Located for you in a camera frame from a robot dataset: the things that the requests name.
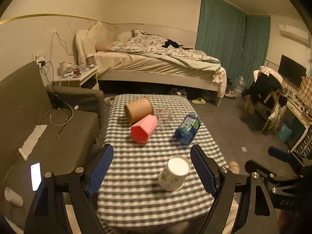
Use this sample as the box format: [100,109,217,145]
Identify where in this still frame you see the white charging cable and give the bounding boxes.
[50,100,75,127]

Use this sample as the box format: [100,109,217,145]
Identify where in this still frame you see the black television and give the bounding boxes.
[278,55,307,87]

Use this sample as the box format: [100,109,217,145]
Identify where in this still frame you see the lit smartphone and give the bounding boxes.
[30,163,42,191]

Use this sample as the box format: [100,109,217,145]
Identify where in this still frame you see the blue plastic water bottle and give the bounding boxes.
[175,113,201,145]

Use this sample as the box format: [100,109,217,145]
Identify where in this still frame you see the grey sofa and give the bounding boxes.
[1,62,105,228]

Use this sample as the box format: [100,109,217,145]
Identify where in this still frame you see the pink hexagonal cup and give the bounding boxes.
[130,115,158,144]

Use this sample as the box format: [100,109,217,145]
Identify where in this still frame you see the brown paper cup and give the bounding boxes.
[124,97,154,124]

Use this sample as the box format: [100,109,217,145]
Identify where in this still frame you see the patterned duvet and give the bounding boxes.
[107,29,221,64]

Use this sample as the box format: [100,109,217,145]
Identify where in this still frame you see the sneakers under bed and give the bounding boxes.
[169,88,187,98]

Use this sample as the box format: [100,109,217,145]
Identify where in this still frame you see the large clear water jug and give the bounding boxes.
[233,76,245,94]

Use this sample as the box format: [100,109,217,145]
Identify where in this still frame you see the wall power socket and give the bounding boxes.
[32,49,46,67]

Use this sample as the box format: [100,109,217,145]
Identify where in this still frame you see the white paper cup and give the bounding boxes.
[157,155,190,192]

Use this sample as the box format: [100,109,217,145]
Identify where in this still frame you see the checkered tablecloth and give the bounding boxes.
[97,94,214,233]

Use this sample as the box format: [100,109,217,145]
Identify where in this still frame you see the chair with clothes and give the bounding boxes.
[242,66,287,132]

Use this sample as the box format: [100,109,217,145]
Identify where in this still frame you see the air conditioner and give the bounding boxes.
[279,23,310,47]

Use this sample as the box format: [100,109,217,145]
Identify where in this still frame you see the white nightstand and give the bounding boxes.
[53,66,99,90]

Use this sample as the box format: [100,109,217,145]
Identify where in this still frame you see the white bed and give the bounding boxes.
[75,28,227,103]

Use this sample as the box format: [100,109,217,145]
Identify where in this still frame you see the clear plastic cup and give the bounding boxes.
[154,105,178,132]

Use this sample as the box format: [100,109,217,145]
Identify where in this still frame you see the green curtain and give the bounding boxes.
[195,0,271,86]

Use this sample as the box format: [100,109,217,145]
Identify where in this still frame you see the white slipper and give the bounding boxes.
[104,96,115,106]

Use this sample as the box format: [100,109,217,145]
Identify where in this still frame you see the white pillow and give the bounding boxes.
[88,21,107,50]

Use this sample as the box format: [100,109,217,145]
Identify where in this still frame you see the white folded paper towel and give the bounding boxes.
[19,125,47,161]

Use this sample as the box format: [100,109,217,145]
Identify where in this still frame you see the white cup on sofa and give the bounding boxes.
[4,187,24,208]

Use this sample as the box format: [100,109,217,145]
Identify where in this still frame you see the green slipper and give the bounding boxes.
[191,97,206,105]

